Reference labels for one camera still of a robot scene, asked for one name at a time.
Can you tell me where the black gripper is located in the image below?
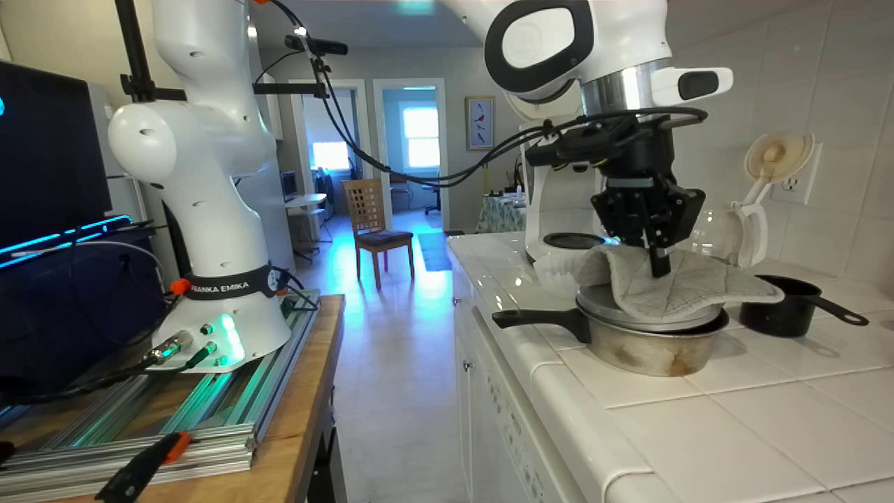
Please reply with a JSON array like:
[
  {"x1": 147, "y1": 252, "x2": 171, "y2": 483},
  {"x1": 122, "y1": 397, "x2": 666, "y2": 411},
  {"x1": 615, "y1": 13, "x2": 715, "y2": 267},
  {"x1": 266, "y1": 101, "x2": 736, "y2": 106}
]
[{"x1": 590, "y1": 176, "x2": 706, "y2": 279}]

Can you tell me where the silver pot lid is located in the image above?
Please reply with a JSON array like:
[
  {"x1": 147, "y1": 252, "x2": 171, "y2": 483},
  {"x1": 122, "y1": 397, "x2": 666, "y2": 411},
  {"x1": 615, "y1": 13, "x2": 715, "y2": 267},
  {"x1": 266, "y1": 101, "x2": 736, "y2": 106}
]
[{"x1": 576, "y1": 286, "x2": 732, "y2": 334}]

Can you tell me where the small black measuring pot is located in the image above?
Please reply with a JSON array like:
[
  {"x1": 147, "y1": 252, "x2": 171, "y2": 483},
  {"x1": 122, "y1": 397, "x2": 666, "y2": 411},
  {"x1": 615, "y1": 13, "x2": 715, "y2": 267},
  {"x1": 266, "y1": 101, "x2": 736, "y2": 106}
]
[{"x1": 736, "y1": 274, "x2": 870, "y2": 340}]

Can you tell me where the white coffee maker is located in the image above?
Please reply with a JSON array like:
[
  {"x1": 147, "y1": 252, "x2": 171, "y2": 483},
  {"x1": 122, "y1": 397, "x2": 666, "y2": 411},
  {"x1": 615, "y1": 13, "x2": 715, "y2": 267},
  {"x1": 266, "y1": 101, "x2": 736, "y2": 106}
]
[{"x1": 518, "y1": 161, "x2": 609, "y2": 274}]

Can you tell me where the table with floral cloth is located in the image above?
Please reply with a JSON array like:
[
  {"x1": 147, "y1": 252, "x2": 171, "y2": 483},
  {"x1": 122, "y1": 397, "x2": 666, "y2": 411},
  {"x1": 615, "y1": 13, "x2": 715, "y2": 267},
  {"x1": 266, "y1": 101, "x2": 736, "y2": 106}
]
[{"x1": 475, "y1": 190, "x2": 528, "y2": 233}]

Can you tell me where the dark hallway rug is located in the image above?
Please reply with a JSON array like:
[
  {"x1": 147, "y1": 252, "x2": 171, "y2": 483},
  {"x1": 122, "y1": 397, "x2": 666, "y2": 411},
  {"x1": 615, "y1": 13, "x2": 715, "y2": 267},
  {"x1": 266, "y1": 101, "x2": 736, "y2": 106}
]
[{"x1": 415, "y1": 229, "x2": 456, "y2": 274}]

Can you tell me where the wooden lattice chair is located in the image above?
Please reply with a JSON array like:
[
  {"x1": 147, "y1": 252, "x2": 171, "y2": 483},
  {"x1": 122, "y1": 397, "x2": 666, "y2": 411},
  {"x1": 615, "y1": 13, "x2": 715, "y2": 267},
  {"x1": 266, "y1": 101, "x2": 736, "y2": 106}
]
[{"x1": 341, "y1": 176, "x2": 419, "y2": 293}]

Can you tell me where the white background table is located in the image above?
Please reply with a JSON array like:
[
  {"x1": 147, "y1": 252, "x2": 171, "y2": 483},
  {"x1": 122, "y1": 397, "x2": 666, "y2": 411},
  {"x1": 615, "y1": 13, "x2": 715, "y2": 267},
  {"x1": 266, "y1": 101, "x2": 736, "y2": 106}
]
[{"x1": 280, "y1": 190, "x2": 330, "y2": 256}]

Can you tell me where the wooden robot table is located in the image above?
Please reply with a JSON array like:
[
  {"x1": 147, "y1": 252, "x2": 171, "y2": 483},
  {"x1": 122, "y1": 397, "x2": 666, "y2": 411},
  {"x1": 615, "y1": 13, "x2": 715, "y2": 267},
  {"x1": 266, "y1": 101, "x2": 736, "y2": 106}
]
[{"x1": 0, "y1": 293, "x2": 348, "y2": 503}]

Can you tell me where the orange and black hand tool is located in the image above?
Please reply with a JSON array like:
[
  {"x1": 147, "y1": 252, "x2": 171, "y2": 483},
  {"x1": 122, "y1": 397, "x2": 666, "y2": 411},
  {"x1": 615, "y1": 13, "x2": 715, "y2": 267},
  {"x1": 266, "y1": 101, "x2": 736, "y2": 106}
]
[{"x1": 94, "y1": 426, "x2": 196, "y2": 503}]

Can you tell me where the dark blue bag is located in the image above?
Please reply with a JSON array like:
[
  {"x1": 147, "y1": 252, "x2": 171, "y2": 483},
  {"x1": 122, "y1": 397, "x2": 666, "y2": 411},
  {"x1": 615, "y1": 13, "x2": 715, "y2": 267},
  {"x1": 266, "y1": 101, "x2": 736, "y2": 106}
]
[{"x1": 0, "y1": 238, "x2": 172, "y2": 405}]

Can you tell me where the black monitor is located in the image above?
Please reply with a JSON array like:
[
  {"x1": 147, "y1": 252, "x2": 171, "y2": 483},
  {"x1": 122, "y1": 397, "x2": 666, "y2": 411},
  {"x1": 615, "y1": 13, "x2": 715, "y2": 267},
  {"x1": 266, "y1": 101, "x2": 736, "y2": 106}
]
[{"x1": 0, "y1": 59, "x2": 116, "y2": 256}]

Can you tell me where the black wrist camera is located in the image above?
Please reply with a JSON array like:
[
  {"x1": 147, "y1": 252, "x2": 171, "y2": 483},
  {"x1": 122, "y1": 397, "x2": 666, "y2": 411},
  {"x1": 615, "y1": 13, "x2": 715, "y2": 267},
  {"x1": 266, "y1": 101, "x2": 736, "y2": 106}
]
[{"x1": 524, "y1": 115, "x2": 678, "y2": 177}]

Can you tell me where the silver pot with black handle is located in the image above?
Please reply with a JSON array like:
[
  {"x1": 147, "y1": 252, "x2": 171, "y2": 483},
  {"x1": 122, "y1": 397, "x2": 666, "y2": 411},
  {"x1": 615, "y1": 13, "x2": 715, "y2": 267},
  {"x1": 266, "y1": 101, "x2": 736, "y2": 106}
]
[{"x1": 488, "y1": 293, "x2": 735, "y2": 379}]

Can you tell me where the white wall outlet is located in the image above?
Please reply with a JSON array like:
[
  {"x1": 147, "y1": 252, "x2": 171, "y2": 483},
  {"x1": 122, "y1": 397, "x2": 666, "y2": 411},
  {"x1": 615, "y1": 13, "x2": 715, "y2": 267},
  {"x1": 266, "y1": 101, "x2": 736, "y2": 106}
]
[{"x1": 775, "y1": 136, "x2": 826, "y2": 205}]

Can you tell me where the framed wall picture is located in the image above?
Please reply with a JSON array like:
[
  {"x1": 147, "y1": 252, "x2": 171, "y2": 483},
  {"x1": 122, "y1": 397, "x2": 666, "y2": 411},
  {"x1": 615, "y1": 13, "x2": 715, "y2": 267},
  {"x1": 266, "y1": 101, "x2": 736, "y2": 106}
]
[{"x1": 464, "y1": 95, "x2": 496, "y2": 150}]

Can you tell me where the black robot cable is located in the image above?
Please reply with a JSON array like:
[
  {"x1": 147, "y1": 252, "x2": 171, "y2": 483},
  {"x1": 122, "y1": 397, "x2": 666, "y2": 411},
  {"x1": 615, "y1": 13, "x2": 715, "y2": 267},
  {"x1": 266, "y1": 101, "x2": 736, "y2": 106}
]
[{"x1": 268, "y1": 0, "x2": 708, "y2": 190}]

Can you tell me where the black stereo camera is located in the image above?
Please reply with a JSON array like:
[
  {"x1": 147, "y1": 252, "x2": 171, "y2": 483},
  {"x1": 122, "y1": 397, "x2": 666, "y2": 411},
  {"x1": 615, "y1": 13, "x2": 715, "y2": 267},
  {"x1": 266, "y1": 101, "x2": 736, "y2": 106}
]
[{"x1": 282, "y1": 34, "x2": 351, "y2": 59}]

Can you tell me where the aluminium rail base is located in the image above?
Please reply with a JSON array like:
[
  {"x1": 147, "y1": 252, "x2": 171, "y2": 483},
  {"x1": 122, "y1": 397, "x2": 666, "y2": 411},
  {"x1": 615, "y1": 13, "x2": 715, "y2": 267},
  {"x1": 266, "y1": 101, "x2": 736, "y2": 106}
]
[{"x1": 0, "y1": 305, "x2": 321, "y2": 479}]

